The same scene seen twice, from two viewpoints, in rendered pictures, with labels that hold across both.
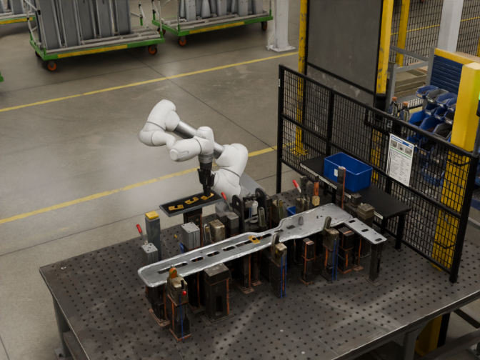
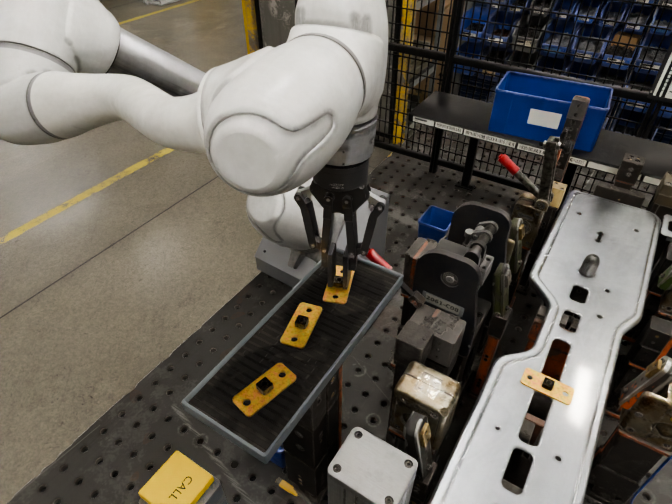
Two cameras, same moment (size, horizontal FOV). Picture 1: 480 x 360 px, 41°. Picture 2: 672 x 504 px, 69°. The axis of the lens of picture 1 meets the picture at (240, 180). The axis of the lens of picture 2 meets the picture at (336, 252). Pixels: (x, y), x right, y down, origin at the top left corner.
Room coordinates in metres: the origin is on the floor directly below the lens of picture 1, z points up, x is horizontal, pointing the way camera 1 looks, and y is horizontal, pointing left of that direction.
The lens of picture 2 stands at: (2.90, 0.46, 1.72)
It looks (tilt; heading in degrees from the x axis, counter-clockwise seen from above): 41 degrees down; 333
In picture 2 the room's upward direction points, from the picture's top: straight up
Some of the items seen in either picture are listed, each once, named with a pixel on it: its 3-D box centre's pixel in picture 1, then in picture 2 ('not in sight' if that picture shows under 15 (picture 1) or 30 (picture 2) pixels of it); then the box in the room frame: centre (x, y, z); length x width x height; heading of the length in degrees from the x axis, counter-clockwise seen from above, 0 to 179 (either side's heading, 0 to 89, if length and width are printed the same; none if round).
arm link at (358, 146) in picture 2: (206, 156); (340, 133); (3.41, 0.20, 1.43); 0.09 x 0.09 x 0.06
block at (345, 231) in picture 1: (344, 250); (661, 300); (3.28, -0.64, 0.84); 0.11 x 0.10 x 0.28; 31
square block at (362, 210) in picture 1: (363, 231); (651, 236); (3.44, -0.78, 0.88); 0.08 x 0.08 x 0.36; 31
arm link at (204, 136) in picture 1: (203, 140); (337, 49); (3.40, 0.21, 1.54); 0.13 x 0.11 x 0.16; 134
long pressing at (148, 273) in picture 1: (251, 241); (547, 398); (3.15, -0.07, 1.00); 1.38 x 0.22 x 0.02; 121
